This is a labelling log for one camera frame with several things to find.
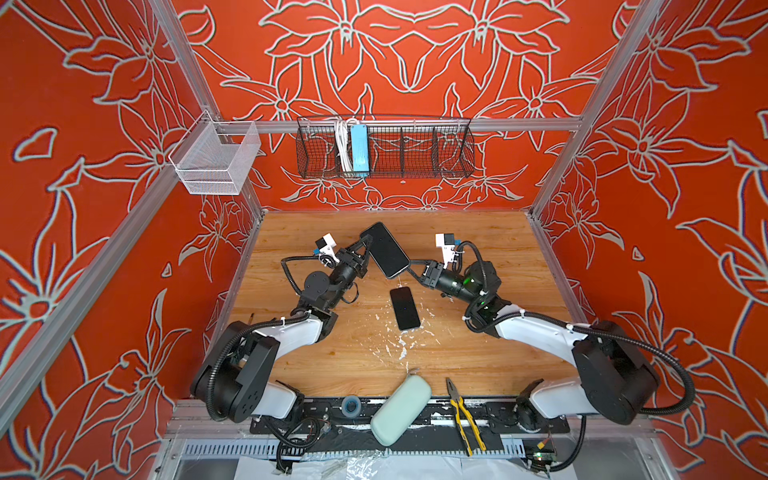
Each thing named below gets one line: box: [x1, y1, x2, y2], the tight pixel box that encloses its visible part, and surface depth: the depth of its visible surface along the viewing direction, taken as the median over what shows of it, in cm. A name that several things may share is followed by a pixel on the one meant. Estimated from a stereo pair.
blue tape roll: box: [341, 395, 361, 418], surface depth 76 cm
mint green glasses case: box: [370, 374, 432, 447], surface depth 73 cm
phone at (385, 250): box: [360, 222, 410, 279], surface depth 74 cm
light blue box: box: [351, 124, 370, 173], surface depth 91 cm
